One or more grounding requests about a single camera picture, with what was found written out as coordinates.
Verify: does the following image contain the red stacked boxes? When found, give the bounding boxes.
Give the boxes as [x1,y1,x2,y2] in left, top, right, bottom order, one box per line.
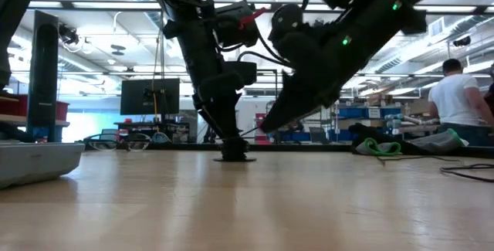
[255,112,271,145]

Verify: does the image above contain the black hanging cable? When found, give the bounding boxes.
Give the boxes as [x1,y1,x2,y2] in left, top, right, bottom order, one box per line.
[152,11,167,80]

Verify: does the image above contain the looped thin arm cable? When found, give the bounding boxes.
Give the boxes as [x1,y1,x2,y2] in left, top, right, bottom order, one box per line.
[76,132,152,153]

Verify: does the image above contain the black plastic spool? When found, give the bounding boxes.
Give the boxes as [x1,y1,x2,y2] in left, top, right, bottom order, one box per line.
[213,137,257,163]

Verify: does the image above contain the blue storage bins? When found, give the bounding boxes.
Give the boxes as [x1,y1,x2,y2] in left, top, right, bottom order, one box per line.
[335,106,403,120]

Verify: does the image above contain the dark aluminium table frame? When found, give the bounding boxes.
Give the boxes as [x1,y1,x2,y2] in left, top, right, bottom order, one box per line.
[75,141,494,158]

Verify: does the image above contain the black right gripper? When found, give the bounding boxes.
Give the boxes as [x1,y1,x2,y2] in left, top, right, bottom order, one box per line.
[260,0,389,134]

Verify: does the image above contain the black hanging camera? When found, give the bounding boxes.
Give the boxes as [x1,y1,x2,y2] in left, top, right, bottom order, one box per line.
[57,25,80,46]

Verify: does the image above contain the grey plastic tool case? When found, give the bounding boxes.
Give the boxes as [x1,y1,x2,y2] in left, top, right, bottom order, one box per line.
[0,142,86,191]

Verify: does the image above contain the clear bag with green rim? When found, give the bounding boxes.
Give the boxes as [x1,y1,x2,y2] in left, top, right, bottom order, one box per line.
[408,128,470,154]

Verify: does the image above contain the black overhead frame beam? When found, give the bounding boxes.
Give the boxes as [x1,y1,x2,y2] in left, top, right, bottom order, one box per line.
[26,0,494,15]

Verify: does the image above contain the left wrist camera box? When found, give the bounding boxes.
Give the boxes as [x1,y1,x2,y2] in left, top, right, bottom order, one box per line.
[222,60,259,86]

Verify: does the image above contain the red storage bin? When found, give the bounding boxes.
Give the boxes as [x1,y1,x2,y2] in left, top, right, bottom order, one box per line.
[0,94,70,123]

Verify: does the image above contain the black pouch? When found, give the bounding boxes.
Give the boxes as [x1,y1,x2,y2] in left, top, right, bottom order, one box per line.
[348,122,387,146]

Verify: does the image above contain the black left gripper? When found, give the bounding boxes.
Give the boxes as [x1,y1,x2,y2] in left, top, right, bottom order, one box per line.
[180,22,245,141]

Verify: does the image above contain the wooden shelf board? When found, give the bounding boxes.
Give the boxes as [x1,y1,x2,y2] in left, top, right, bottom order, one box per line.
[0,114,71,128]

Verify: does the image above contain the wooden workbench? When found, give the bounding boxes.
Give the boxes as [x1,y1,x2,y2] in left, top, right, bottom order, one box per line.
[399,123,443,134]

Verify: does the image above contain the left camera black cable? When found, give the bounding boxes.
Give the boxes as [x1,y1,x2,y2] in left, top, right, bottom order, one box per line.
[237,30,295,70]

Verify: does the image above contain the black stand with white base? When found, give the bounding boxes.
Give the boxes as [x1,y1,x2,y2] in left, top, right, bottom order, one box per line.
[25,9,59,144]

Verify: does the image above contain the black ceiling speaker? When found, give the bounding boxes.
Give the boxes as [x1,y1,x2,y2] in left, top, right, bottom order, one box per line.
[452,34,472,48]

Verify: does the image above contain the thin black cord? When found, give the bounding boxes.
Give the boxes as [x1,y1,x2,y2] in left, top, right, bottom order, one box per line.
[239,125,494,185]

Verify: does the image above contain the grey pouch with green trim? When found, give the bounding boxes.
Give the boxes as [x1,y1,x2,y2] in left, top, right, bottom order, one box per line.
[354,137,403,158]

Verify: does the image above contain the rolled white teal fabric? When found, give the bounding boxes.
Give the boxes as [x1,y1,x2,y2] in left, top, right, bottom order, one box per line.
[385,114,441,127]

